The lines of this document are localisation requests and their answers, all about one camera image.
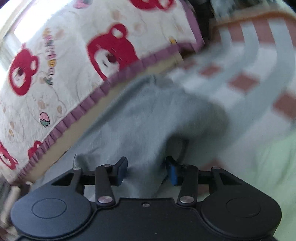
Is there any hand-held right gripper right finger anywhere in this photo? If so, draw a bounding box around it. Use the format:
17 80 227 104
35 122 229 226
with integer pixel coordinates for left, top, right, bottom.
165 156 243 207

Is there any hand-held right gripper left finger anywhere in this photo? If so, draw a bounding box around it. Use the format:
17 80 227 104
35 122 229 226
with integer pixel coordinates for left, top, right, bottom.
51 156 128 208

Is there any grey garment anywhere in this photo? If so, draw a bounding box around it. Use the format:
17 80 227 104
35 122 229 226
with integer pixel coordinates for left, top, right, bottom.
32 74 232 202

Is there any light green clothing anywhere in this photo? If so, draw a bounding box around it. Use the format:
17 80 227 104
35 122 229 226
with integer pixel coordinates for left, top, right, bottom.
162 134 296 241

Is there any white bear-print quilt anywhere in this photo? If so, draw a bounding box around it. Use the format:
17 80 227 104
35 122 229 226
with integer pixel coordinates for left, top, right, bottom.
0 0 205 183

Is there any checked bear-print mat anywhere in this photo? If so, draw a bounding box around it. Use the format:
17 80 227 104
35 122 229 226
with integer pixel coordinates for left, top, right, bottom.
166 9 296 176

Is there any window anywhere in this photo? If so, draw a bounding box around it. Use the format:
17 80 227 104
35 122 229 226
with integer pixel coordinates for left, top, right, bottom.
0 14 26 77

